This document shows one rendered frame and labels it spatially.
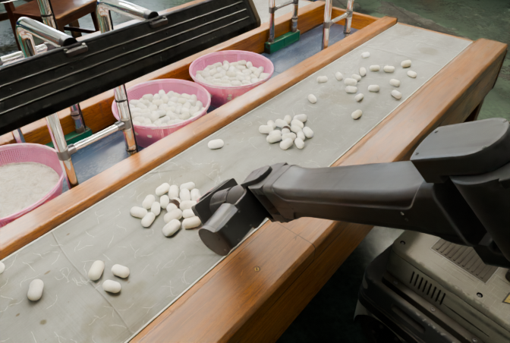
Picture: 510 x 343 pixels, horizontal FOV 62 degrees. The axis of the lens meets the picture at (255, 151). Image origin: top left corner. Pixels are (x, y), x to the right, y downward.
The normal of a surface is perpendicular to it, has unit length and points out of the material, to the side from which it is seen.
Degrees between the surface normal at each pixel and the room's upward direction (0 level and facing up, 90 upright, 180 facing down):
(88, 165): 0
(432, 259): 0
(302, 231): 0
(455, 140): 43
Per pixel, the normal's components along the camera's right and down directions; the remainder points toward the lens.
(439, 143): -0.62, -0.76
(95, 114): 0.76, 0.39
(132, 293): 0.00, -0.81
